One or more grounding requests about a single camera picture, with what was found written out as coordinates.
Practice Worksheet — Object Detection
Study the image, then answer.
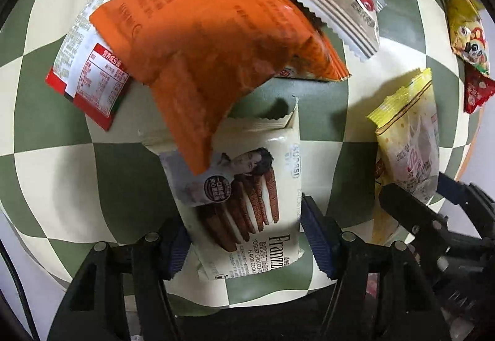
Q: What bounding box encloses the cream cookie packet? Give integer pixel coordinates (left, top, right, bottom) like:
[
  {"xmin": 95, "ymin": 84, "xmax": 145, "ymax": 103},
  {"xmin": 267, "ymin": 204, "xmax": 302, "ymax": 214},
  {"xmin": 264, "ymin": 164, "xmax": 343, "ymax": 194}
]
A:
[{"xmin": 139, "ymin": 95, "xmax": 306, "ymax": 282}]

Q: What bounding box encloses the black cable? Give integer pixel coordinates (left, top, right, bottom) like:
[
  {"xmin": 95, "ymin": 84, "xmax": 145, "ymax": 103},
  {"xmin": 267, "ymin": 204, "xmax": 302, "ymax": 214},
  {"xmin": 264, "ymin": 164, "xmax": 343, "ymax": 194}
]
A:
[{"xmin": 0, "ymin": 240, "xmax": 39, "ymax": 341}]

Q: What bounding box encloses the pink bag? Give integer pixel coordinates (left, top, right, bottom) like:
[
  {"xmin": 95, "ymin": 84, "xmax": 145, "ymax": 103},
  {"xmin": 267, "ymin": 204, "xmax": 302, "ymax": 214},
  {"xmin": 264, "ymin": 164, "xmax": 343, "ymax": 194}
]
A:
[{"xmin": 364, "ymin": 273, "xmax": 381, "ymax": 299}]

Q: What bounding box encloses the orange snack packet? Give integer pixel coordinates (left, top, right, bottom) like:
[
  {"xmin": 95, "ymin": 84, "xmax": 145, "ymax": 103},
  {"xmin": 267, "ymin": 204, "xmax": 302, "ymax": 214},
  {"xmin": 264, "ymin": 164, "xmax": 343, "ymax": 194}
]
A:
[{"xmin": 89, "ymin": 0, "xmax": 351, "ymax": 176}]

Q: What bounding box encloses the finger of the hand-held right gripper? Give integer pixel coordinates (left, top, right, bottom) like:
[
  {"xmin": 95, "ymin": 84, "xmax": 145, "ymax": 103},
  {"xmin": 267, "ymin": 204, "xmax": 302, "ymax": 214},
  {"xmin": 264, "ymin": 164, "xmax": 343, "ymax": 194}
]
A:
[
  {"xmin": 438, "ymin": 172, "xmax": 495, "ymax": 238},
  {"xmin": 379, "ymin": 183, "xmax": 450, "ymax": 249}
]

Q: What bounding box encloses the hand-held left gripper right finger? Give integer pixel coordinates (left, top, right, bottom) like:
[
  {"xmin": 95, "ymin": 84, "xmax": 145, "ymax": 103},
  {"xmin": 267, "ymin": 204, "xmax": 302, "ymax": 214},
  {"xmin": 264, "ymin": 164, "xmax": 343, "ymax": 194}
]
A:
[{"xmin": 299, "ymin": 193, "xmax": 451, "ymax": 341}]

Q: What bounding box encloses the pale yellow snack packet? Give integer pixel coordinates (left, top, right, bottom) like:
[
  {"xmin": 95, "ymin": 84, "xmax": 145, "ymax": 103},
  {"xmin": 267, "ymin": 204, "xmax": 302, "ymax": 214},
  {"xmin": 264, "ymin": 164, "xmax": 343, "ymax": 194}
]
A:
[{"xmin": 367, "ymin": 68, "xmax": 441, "ymax": 245}]

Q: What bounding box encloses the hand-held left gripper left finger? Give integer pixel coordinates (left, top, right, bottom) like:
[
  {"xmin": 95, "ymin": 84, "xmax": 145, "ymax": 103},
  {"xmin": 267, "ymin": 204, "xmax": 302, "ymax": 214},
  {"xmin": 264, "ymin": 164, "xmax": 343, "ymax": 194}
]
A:
[{"xmin": 48, "ymin": 215, "xmax": 193, "ymax": 341}]

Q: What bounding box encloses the white and red snack packet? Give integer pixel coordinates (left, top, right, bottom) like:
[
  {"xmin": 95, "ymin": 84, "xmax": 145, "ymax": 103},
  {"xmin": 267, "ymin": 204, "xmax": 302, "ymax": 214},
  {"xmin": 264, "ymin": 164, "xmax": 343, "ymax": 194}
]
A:
[{"xmin": 44, "ymin": 0, "xmax": 302, "ymax": 132}]

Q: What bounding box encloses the yellow cartoon snack packet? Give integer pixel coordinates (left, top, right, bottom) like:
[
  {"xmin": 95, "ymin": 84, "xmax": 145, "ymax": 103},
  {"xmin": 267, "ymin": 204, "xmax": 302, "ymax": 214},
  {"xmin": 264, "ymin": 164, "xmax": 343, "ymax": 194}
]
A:
[{"xmin": 445, "ymin": 0, "xmax": 492, "ymax": 75}]

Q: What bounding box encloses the small red snack packet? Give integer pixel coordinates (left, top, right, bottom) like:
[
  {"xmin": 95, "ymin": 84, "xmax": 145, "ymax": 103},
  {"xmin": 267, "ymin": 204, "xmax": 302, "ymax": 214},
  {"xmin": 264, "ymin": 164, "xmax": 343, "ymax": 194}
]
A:
[{"xmin": 463, "ymin": 64, "xmax": 495, "ymax": 115}]

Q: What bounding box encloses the green and white checkered mat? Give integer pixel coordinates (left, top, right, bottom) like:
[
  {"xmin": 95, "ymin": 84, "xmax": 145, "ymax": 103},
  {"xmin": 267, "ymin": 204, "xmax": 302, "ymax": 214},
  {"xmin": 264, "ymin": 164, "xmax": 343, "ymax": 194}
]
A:
[{"xmin": 0, "ymin": 0, "xmax": 470, "ymax": 316}]

